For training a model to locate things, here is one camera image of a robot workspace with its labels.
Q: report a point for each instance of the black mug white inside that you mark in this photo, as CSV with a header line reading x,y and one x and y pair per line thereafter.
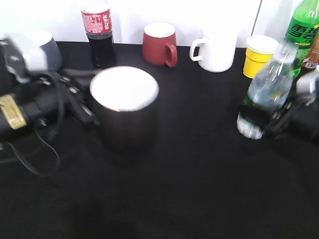
x,y
124,100

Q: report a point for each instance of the yellow paper cup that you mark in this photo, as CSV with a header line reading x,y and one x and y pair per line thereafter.
x,y
259,51

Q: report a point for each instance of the cola bottle red label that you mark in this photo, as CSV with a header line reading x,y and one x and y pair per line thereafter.
x,y
98,27

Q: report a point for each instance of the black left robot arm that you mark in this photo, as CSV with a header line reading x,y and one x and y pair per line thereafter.
x,y
20,111

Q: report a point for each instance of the grey ceramic mug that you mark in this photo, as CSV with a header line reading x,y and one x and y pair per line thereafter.
x,y
51,51

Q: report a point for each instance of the green sprite bottle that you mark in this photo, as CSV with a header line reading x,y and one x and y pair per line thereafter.
x,y
302,31

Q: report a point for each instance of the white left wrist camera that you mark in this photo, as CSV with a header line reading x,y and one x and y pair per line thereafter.
x,y
24,55

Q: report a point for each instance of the clear water bottle green label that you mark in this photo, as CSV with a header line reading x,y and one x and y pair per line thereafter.
x,y
270,87

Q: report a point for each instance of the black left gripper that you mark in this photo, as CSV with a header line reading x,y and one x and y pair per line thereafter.
x,y
68,94

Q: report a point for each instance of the orange drink bottle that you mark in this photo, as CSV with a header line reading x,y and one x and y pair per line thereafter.
x,y
312,60

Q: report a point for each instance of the dark red ceramic mug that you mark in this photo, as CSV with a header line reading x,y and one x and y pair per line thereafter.
x,y
159,44

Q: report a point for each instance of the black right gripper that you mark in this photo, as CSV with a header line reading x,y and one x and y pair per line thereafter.
x,y
295,118

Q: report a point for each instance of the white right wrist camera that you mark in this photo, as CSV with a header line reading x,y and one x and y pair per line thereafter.
x,y
308,84

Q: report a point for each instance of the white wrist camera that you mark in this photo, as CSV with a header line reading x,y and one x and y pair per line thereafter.
x,y
308,84
24,55

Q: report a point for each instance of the white ceramic mug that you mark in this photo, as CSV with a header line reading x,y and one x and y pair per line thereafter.
x,y
215,51

